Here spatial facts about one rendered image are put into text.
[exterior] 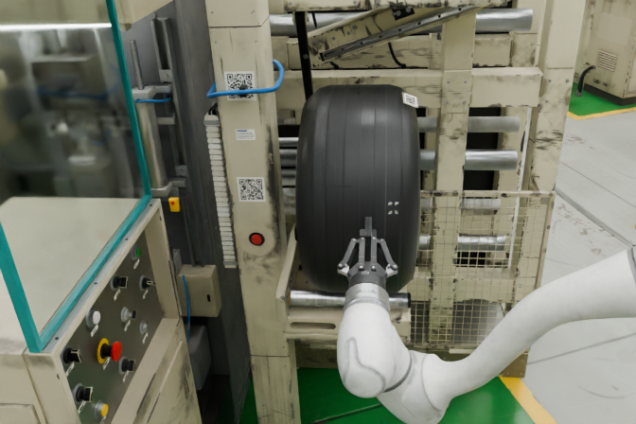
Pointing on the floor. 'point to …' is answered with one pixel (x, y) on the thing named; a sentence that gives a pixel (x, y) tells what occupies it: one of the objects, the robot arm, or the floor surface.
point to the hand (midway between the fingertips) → (368, 231)
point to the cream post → (253, 166)
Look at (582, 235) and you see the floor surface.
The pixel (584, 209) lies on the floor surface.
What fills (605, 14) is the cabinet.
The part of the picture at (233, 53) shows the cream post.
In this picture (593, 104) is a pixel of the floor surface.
